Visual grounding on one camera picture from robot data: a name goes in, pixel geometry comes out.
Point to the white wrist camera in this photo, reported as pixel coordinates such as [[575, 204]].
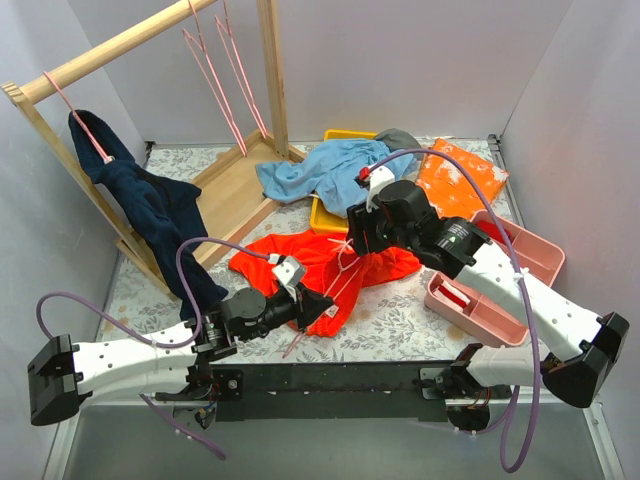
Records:
[[287, 270], [374, 180]]

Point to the pink compartment organizer box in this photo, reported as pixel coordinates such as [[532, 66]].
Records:
[[488, 323]]

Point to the orange mesh shorts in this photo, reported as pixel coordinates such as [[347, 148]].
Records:
[[318, 253]]

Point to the light blue shorts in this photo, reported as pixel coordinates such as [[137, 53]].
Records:
[[328, 171]]

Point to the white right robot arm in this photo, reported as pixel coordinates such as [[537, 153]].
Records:
[[578, 347]]

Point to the navy blue garment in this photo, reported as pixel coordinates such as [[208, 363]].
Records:
[[161, 210]]

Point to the pink hanger with navy garment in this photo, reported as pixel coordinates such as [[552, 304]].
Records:
[[103, 154]]

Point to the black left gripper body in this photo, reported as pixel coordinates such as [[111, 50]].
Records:
[[304, 307]]

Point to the wooden clothes rack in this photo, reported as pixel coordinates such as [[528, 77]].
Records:
[[52, 233]]

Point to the red white cloth in organizer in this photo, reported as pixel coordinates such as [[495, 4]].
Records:
[[451, 296]]

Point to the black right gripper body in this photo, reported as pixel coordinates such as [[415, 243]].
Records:
[[360, 230]]

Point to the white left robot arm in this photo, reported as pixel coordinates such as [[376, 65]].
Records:
[[174, 364]]

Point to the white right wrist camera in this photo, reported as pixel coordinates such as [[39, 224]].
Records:
[[374, 180]]

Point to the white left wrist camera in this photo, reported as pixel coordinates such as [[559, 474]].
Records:
[[287, 270]]

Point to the yellow plastic tray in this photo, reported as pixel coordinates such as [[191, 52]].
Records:
[[322, 221]]

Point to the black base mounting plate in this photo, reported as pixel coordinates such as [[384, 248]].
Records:
[[366, 390]]

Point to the grey garment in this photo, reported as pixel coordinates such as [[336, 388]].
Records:
[[397, 139]]

